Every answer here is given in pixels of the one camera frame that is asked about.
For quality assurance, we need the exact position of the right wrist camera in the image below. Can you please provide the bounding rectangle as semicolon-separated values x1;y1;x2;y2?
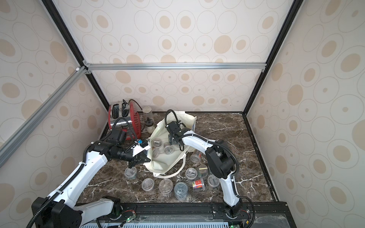
165;121;181;135

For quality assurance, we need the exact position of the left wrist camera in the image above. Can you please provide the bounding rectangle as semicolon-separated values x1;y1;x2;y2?
132;139;151;157

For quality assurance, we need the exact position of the cream canvas tote bag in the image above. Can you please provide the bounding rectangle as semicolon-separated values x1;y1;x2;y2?
144;111;197;179

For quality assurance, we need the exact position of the red chrome toaster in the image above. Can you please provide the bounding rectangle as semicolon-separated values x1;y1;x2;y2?
108;99;142;138

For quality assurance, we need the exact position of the wide clear seed jar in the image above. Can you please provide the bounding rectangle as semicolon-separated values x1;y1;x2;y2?
159;179;174;197

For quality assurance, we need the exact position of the glass spice shaker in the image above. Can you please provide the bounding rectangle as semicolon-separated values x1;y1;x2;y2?
142;106;153;121

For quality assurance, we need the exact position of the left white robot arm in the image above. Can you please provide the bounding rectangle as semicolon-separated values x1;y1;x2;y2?
27;140;151;228

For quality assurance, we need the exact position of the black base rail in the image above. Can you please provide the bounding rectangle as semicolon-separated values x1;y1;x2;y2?
82;202;296;228

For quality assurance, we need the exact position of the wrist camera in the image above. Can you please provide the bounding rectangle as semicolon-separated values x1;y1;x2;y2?
165;121;181;135
132;139;151;157

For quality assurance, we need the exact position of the clear lid seed jar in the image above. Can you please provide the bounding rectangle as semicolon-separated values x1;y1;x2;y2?
152;148;160;159

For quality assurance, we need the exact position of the left diagonal aluminium bar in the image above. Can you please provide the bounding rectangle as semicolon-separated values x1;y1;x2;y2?
1;66;86;166

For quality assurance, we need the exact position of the red label jar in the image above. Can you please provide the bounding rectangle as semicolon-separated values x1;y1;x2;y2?
192;178;206;192

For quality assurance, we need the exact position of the small bottle behind bag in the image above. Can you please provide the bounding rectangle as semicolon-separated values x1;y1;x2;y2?
145;118;156;134

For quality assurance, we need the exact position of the seed jar in bag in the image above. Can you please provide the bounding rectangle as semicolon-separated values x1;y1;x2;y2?
163;143;175;155
152;138;163;148

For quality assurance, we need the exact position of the dark lid seed jar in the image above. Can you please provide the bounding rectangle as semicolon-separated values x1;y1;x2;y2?
197;164;209;179

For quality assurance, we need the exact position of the horizontal aluminium frame bar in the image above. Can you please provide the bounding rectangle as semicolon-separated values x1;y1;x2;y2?
86;62;267;70

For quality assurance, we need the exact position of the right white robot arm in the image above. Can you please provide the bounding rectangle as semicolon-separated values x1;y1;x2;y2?
169;130;256;224

